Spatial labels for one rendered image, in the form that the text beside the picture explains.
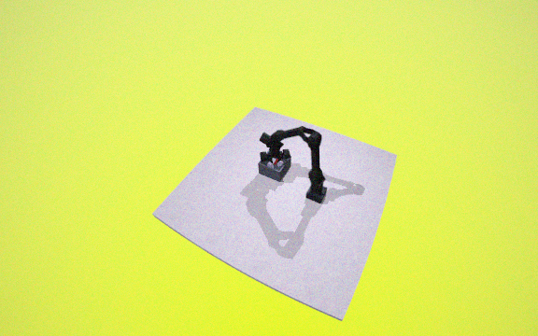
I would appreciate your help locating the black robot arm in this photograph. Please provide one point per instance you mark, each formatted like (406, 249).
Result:
(316, 176)

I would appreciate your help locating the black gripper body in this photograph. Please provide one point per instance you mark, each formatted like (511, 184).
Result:
(275, 154)

